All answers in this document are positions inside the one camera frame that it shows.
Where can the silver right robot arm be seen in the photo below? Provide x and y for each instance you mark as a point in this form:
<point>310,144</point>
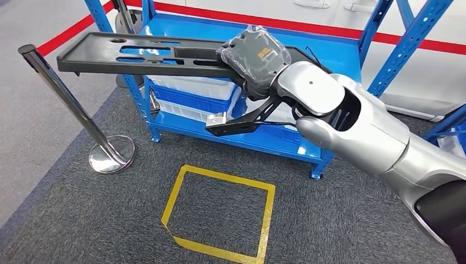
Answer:
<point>364,135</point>

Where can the yellow floor tape square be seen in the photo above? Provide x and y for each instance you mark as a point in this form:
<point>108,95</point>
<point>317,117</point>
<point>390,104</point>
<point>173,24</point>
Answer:
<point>265,218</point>

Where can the black plastic panel part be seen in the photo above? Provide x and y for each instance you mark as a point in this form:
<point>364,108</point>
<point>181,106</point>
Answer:
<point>91,51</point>

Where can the chrome stanchion post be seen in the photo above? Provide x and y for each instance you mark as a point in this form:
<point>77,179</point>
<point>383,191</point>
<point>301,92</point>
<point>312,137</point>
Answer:
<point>72,105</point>
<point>123,12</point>

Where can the grey round stanchion base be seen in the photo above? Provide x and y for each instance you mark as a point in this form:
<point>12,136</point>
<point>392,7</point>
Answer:
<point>125,82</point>

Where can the white car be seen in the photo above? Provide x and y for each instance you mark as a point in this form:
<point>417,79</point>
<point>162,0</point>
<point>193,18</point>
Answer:
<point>400,73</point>

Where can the blue metal shelf rack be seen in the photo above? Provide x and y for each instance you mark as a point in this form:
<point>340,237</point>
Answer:
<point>444,125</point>
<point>204,32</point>

